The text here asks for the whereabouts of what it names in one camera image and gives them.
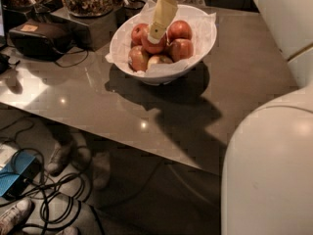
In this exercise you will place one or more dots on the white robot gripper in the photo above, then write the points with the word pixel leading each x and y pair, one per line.
pixel 165 13

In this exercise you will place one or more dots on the red apple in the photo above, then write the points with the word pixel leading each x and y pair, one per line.
pixel 179 29
pixel 180 49
pixel 137 32
pixel 151 47

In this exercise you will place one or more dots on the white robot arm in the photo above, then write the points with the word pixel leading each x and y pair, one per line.
pixel 267 176

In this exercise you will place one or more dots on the white bowl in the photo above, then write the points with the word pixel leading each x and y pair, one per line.
pixel 163 77

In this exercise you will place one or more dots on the white paper bowl liner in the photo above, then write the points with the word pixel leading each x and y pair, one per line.
pixel 202 30

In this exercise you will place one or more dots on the yellow-red apple front centre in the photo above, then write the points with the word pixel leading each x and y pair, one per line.
pixel 159 59

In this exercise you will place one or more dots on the red-yellow apple front left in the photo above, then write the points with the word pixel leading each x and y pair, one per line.
pixel 138 58

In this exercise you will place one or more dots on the black cup with scoop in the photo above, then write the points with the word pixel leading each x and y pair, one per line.
pixel 130 8

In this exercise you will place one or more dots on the dark grey display stand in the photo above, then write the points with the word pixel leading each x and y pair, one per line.
pixel 88 33

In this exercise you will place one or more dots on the black case with label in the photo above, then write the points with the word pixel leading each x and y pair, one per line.
pixel 42 41

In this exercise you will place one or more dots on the white sneaker under table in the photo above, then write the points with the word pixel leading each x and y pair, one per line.
pixel 59 158

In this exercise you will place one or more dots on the blue box on floor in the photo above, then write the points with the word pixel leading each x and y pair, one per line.
pixel 17 172

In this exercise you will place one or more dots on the white sneaker bottom left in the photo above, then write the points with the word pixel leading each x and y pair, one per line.
pixel 13 217

